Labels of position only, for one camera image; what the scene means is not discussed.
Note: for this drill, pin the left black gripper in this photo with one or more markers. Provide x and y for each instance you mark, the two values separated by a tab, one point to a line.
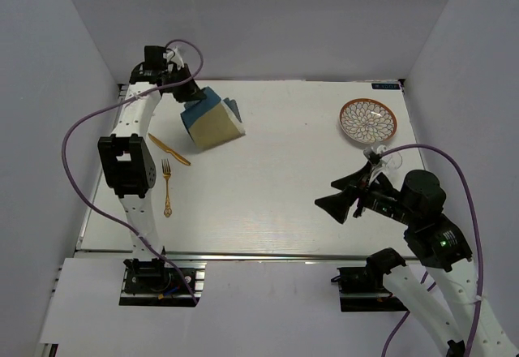
190	92

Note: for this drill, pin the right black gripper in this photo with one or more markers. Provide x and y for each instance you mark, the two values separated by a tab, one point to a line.
338	204

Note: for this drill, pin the blue and tan placemat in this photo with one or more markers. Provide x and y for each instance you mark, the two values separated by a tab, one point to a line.
212	121

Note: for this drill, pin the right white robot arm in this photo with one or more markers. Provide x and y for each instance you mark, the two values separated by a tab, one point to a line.
466	325

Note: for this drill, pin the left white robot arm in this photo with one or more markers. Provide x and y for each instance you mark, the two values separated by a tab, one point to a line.
127	164

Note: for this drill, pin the clear drinking glass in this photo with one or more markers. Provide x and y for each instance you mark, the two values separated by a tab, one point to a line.
389	164

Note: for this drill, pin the gold knife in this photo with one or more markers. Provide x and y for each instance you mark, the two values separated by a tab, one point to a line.
167	149

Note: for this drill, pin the patterned ceramic plate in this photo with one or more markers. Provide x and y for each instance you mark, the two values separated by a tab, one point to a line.
367	121

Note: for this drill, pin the right blue table label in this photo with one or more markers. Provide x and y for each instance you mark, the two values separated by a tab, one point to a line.
386	86

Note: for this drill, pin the gold fork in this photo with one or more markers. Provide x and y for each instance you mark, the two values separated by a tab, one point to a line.
166	171

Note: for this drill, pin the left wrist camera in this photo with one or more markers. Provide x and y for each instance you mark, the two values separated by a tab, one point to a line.
174	59

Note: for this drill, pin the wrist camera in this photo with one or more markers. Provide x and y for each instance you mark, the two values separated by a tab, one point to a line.
174	59
373	153

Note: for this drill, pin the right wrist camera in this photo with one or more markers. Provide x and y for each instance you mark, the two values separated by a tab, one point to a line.
373	153

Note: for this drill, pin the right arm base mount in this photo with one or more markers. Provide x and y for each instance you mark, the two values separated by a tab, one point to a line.
360	291

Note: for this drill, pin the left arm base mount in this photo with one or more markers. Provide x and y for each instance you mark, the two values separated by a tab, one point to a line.
154	283

